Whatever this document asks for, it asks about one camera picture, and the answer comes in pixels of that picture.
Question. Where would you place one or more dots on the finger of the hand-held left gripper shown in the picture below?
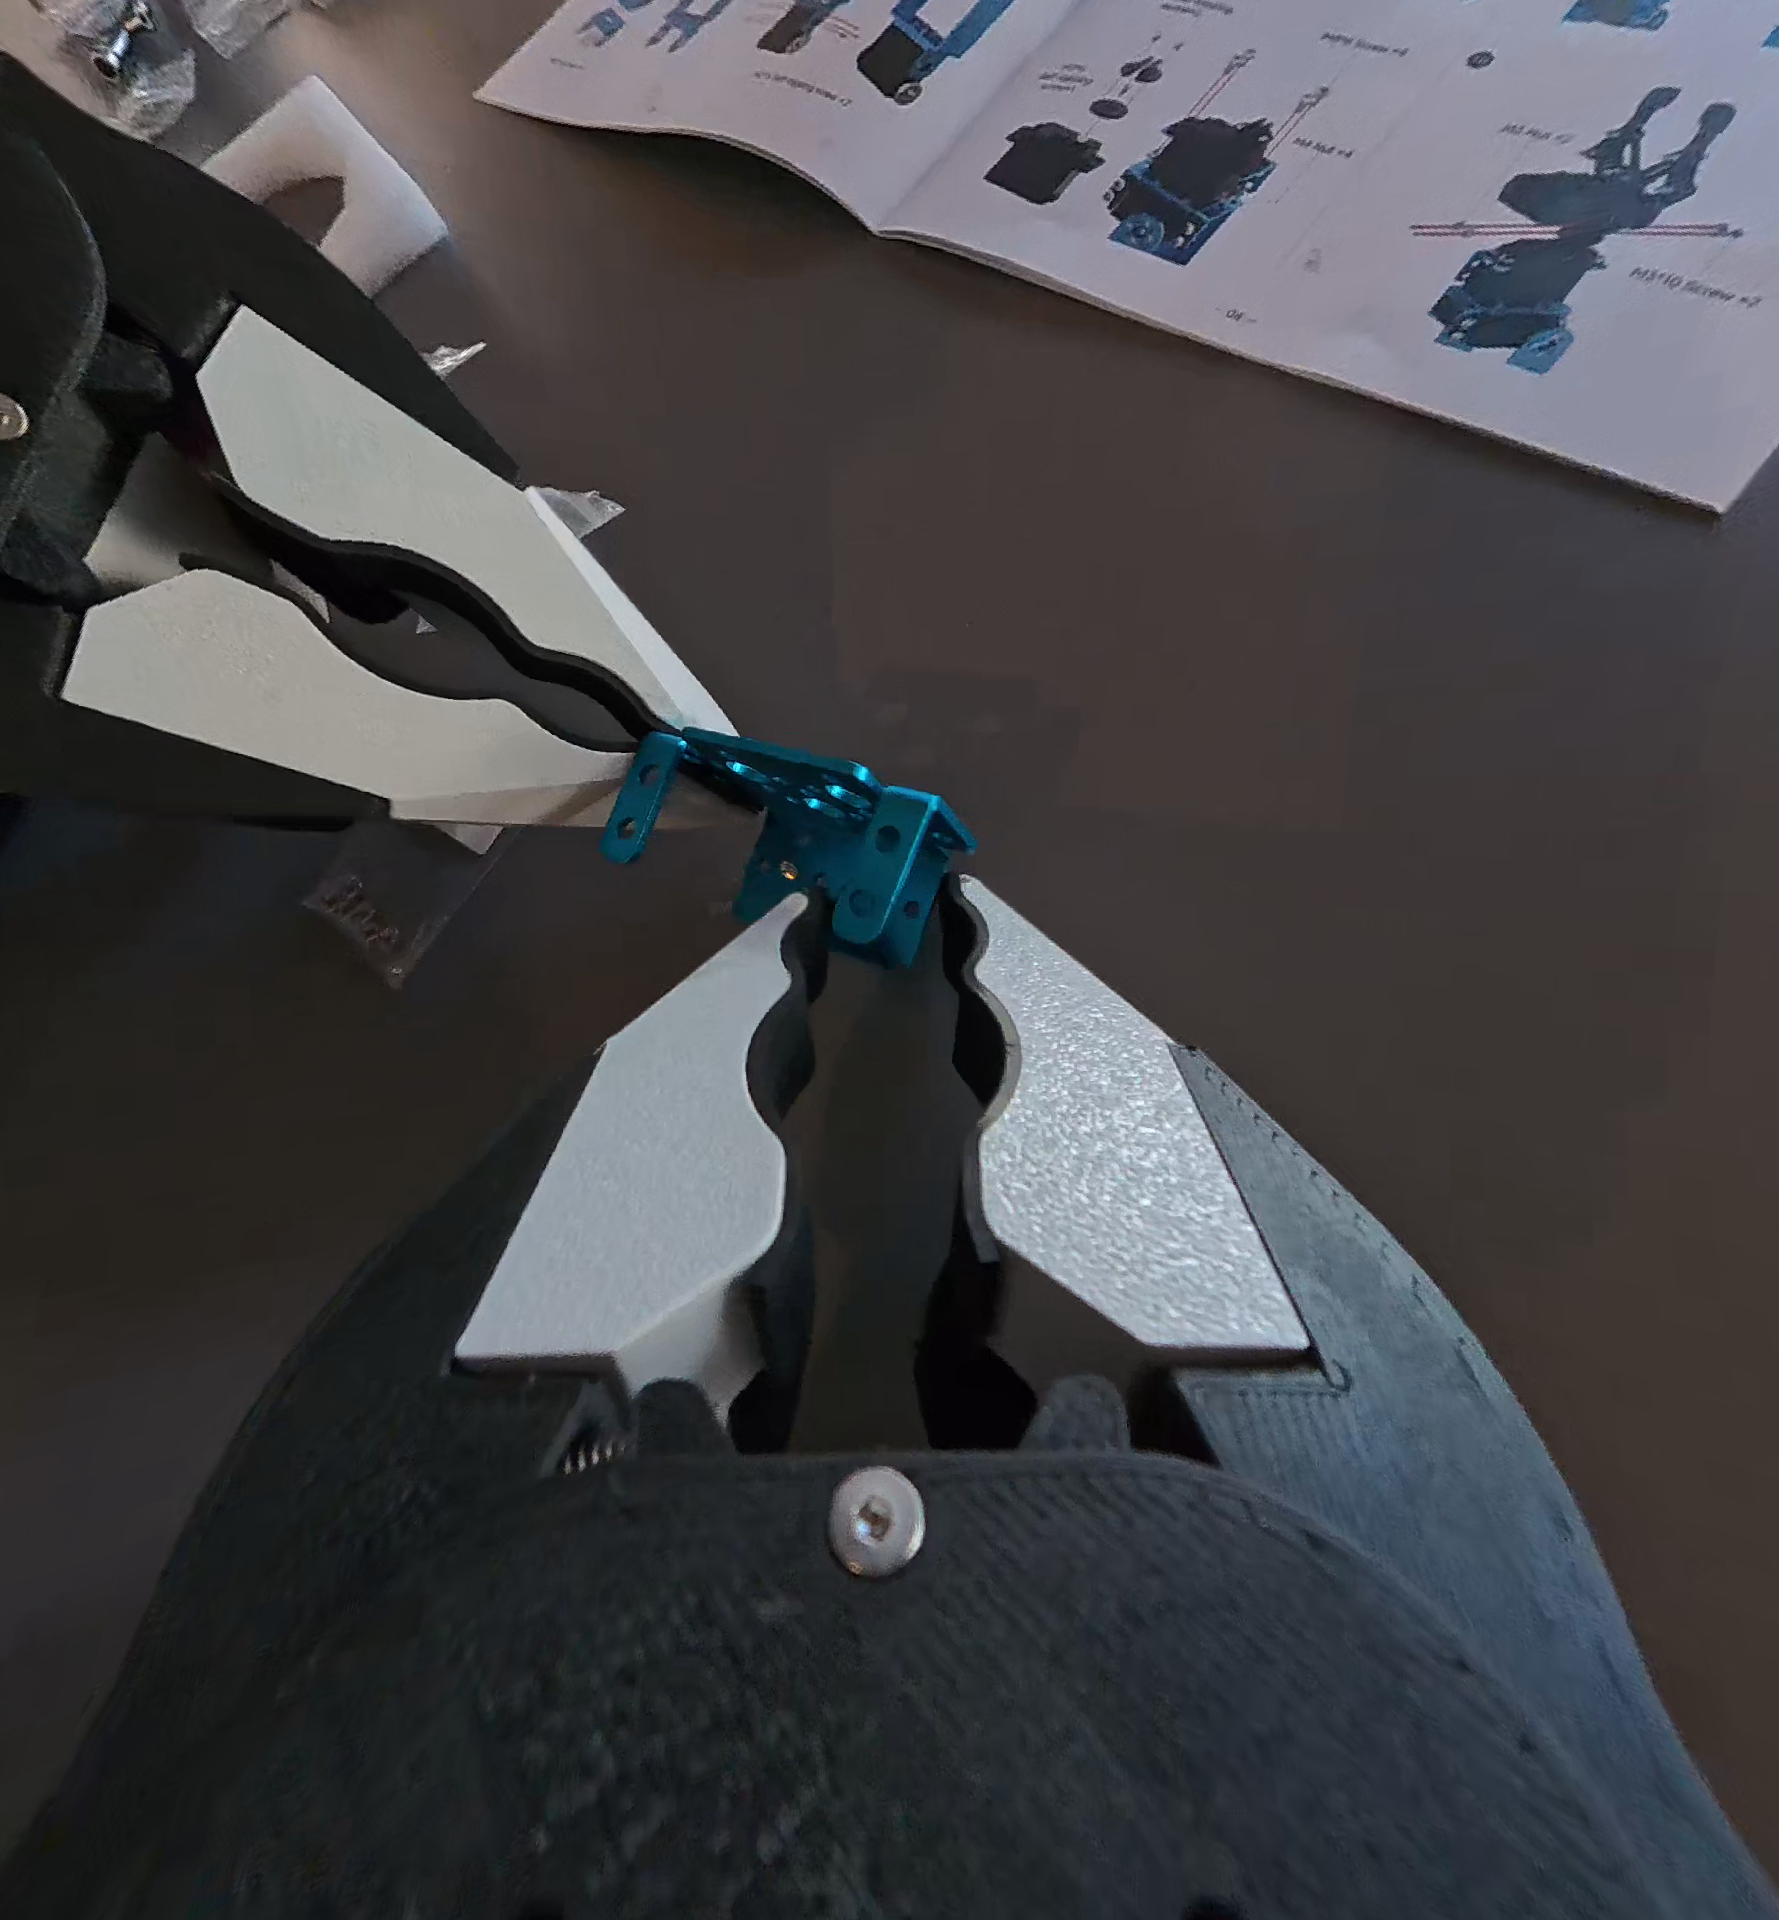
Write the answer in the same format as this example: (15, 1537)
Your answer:
(380, 450)
(259, 674)

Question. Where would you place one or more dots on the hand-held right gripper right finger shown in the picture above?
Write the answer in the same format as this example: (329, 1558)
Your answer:
(1129, 1185)

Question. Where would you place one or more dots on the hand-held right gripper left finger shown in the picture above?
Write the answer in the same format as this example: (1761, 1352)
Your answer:
(633, 1199)

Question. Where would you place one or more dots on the clear nut bag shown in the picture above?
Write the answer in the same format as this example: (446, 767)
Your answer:
(394, 901)

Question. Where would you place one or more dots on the blue metal bracket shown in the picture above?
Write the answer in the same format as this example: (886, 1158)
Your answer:
(890, 886)

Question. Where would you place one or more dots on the clear bag with metal parts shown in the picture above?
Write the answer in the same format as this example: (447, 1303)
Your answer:
(132, 60)

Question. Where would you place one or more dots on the white foam square with hole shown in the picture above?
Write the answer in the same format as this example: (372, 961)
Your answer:
(380, 196)

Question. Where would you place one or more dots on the white instruction booklet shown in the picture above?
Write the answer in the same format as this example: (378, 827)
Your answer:
(1429, 330)

